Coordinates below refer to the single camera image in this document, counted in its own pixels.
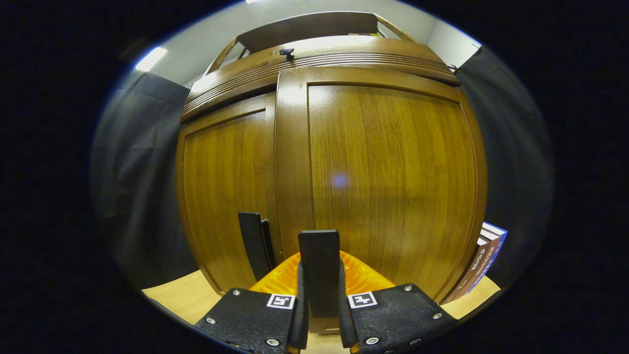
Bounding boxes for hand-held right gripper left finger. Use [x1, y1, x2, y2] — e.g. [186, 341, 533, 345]
[193, 252, 310, 354]

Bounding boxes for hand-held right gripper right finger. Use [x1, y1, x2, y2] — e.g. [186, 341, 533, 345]
[337, 251, 458, 354]

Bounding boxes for black door handle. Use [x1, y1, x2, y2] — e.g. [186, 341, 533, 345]
[298, 229, 341, 318]
[238, 212, 277, 282]

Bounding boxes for wooden shoe cabinet door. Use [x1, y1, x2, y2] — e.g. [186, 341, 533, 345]
[274, 66, 488, 304]
[175, 92, 284, 295]

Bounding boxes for wooden double-door shoe cabinet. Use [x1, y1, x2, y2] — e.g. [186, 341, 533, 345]
[175, 11, 488, 335]

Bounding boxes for brown standing book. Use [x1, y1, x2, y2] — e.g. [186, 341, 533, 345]
[441, 236, 493, 304]

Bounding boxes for blue standing book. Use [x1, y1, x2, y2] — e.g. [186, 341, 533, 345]
[463, 222, 509, 296]

